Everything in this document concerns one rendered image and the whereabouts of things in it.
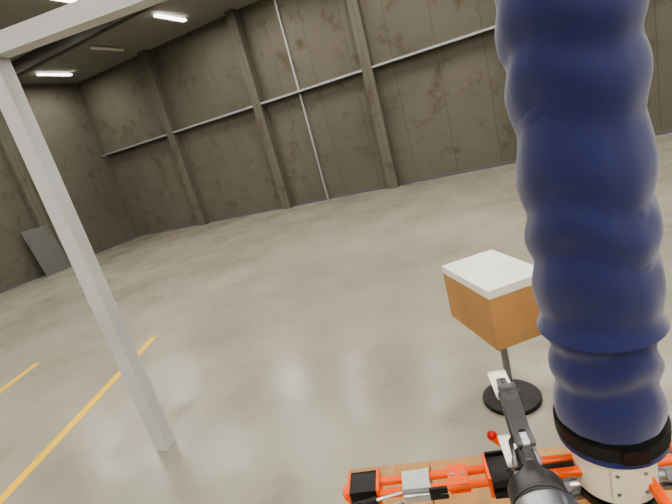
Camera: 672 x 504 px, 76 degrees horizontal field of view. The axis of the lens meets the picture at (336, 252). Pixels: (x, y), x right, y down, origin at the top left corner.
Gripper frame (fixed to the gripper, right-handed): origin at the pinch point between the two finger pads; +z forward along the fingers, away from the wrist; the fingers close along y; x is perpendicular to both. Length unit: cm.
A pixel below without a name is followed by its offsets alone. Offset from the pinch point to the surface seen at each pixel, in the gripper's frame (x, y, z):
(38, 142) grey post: -240, -90, 211
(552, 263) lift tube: 15.8, -18.6, 16.1
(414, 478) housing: -20.5, 34.8, 21.3
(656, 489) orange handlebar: 30.0, 34.2, 11.2
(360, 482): -34, 34, 21
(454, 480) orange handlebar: -10.8, 34.8, 19.3
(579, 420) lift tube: 17.4, 17.4, 14.7
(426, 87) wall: 123, -89, 1225
